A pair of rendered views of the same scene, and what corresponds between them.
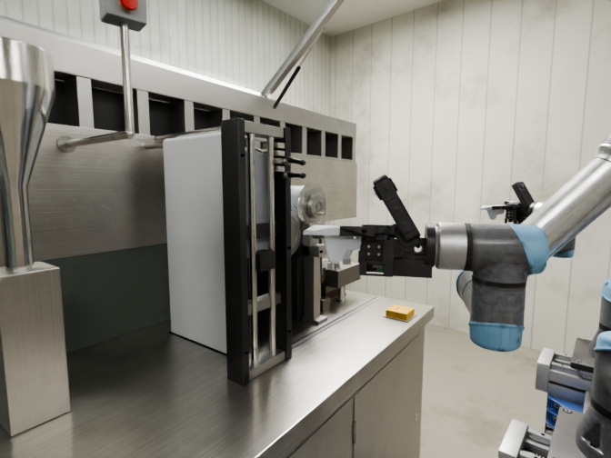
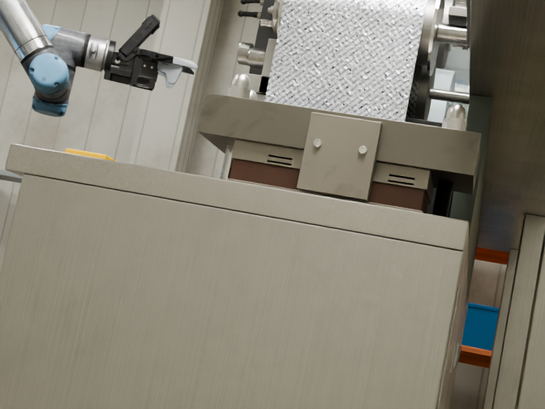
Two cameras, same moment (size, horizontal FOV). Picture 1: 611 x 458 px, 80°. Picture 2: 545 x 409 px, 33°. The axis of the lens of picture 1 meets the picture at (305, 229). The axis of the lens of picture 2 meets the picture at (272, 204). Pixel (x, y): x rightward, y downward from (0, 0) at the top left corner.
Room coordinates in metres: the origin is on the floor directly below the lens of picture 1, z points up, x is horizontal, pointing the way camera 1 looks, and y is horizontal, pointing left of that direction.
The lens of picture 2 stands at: (2.61, -0.62, 0.74)
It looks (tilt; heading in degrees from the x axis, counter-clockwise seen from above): 6 degrees up; 157
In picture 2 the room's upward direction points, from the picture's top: 11 degrees clockwise
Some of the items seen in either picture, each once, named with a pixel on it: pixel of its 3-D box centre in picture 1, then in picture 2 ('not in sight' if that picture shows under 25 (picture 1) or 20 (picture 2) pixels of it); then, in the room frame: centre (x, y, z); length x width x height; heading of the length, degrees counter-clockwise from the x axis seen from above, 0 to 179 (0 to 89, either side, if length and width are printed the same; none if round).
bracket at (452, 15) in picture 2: not in sight; (466, 16); (1.31, 0.22, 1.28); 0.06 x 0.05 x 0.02; 54
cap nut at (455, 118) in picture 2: not in sight; (455, 118); (1.51, 0.11, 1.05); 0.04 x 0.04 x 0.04
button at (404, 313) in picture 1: (400, 312); (92, 162); (1.13, -0.30, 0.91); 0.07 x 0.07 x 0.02; 54
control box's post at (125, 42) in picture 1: (126, 79); not in sight; (0.71, 0.34, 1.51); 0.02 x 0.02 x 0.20
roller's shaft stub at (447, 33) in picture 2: not in sight; (459, 35); (1.31, 0.22, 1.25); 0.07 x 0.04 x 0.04; 54
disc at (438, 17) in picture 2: not in sight; (435, 32); (1.29, 0.18, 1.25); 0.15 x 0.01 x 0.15; 144
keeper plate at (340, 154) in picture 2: not in sight; (339, 156); (1.46, -0.04, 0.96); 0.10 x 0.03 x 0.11; 54
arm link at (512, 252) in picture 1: (501, 250); (62, 46); (0.55, -0.30, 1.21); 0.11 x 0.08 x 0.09; 76
